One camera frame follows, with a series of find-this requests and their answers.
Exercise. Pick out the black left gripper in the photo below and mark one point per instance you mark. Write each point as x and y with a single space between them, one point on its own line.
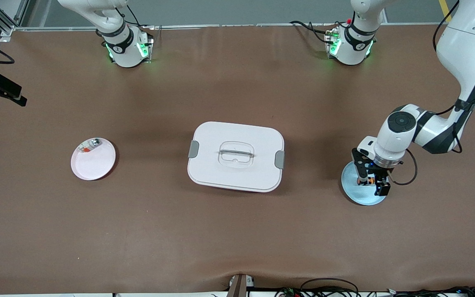
382 175

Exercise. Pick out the orange and black switch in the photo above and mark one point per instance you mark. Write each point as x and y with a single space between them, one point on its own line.
371 180

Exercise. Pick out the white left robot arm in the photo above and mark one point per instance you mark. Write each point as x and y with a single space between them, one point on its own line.
464 49

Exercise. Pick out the white lidded box grey latches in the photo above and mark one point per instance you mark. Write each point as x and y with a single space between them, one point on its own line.
221 177

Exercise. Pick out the small white box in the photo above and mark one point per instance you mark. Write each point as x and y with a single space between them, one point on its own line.
250 281

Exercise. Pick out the light blue round plate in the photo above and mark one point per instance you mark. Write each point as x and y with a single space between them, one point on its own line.
355 192

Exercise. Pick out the grey orange lever connector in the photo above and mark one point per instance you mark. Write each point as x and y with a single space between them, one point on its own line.
94 142

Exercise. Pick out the pink round plate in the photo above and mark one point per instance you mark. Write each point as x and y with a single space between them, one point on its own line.
93 165

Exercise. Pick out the brown table mat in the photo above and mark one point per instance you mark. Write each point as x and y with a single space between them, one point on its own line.
237 231

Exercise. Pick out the aluminium frame profile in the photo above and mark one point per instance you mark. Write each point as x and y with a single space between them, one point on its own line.
8 29

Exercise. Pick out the brown bracket post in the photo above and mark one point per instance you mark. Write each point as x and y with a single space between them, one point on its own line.
239 288

